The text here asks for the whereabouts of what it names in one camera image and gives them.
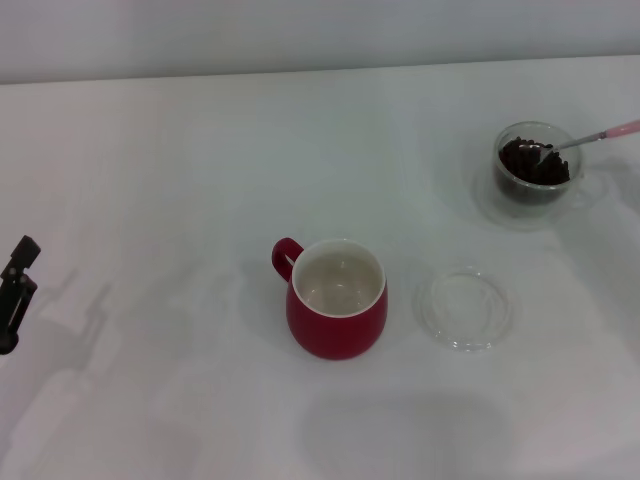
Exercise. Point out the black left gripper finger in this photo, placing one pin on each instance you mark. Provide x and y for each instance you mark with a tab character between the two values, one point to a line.
17	295

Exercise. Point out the red ceramic mug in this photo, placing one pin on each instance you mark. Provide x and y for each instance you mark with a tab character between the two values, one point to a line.
335	335

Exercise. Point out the coffee bean pile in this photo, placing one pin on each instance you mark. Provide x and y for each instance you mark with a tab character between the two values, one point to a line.
520	165

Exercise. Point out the clear glass cup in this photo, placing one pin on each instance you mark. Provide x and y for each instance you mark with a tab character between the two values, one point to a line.
575	150

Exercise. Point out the small clear glass dish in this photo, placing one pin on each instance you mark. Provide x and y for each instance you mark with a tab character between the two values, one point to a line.
470	340

